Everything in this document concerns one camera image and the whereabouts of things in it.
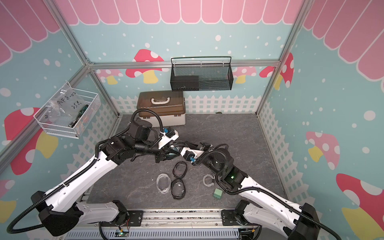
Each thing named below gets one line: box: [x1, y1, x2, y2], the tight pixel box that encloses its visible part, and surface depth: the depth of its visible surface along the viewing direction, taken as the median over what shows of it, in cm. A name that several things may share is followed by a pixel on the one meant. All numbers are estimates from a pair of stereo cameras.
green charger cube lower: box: [213, 188, 223, 200], surface depth 82 cm
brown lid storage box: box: [136, 90, 186, 128], surface depth 102 cm
